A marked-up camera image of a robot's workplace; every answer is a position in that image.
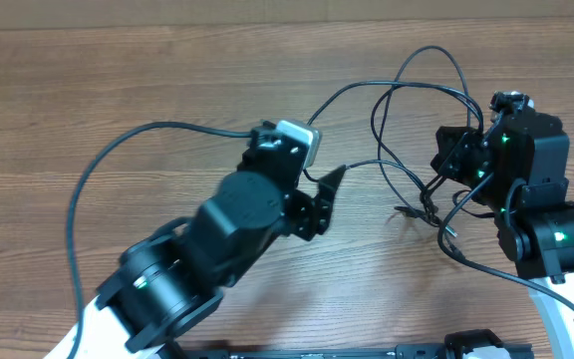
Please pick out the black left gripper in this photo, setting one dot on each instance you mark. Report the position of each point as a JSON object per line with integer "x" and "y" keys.
{"x": 306, "y": 213}

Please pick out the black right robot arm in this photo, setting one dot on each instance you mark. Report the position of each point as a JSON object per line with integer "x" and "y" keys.
{"x": 517, "y": 169}

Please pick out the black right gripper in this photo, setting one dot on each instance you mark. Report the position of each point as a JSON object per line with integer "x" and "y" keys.
{"x": 454, "y": 145}

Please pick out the cardboard back panel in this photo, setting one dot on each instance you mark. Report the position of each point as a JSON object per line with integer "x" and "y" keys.
{"x": 65, "y": 14}

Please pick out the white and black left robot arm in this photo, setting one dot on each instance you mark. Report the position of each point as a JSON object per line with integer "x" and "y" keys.
{"x": 174, "y": 278}

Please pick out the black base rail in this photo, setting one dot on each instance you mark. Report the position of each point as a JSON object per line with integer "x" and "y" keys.
{"x": 474, "y": 344}

